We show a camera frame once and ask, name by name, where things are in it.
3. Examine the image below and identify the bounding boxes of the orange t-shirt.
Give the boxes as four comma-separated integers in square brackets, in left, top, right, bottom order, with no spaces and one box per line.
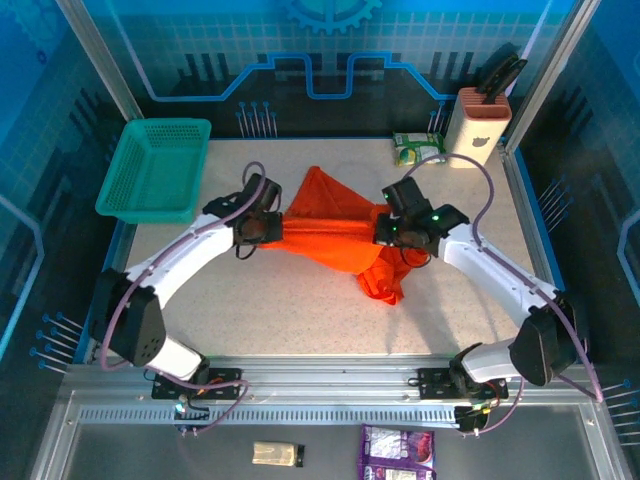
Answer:
[257,165,432,306]

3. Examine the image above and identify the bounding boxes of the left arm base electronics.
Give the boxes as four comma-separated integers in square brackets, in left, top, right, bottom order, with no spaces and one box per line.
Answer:
[173,394,211,437]

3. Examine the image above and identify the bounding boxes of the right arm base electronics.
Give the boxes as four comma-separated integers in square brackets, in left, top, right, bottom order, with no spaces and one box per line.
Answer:
[453,399,494,435]

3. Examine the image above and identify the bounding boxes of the green snack packet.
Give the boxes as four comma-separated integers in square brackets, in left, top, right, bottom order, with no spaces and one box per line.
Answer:
[392,131,448,167]

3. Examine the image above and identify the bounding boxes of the beige knife block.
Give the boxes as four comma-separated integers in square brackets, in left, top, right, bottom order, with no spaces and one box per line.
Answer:
[443,87,512,170]

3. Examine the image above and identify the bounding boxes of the green plastic basket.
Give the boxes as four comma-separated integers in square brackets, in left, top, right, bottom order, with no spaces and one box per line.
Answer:
[94,118,212,225]

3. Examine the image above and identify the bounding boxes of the purple snack packet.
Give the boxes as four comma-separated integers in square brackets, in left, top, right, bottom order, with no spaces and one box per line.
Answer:
[357,424,437,480]

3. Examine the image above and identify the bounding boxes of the tan wrapped bar packet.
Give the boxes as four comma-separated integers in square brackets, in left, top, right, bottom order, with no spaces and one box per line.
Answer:
[251,440,306,469]

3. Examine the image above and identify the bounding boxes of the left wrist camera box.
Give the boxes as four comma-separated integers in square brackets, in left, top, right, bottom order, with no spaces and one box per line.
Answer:
[242,174,284,212]

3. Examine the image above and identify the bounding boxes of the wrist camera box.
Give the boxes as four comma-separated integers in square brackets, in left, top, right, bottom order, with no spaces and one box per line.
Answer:
[382,176,435,217]
[242,174,284,212]

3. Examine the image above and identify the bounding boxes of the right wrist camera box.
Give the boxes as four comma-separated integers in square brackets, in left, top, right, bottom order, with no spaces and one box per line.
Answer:
[382,176,435,217]

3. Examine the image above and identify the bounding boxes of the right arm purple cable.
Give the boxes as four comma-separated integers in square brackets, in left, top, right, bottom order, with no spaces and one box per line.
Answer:
[399,153,605,437]

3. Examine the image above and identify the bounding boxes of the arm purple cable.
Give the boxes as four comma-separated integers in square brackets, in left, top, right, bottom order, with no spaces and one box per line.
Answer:
[99,160,251,437]
[399,153,605,437]

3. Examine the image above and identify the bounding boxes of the aluminium side rail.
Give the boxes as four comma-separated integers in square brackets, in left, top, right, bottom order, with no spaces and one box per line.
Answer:
[84,214,134,362]
[499,144,576,362]

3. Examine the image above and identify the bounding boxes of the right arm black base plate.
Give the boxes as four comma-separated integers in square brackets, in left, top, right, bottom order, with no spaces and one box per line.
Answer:
[417,367,509,401]

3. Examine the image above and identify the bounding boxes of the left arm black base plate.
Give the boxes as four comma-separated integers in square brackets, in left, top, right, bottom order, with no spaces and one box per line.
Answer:
[151,368,242,401]

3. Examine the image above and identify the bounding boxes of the aluminium front frame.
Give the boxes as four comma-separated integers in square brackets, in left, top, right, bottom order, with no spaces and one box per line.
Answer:
[29,355,632,480]

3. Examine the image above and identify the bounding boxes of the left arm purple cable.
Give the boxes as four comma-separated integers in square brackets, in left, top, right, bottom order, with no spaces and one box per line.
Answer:
[99,160,251,437]

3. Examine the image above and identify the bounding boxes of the black knife handle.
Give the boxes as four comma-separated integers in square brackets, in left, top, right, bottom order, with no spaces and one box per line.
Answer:
[477,42,521,95]
[492,58,529,97]

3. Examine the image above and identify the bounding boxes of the slotted grey cable duct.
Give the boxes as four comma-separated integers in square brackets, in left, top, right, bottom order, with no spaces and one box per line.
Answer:
[78,405,462,427]

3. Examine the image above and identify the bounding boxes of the aluminium corner post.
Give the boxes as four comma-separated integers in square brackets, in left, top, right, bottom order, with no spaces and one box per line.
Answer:
[503,0,604,151]
[53,0,147,121]

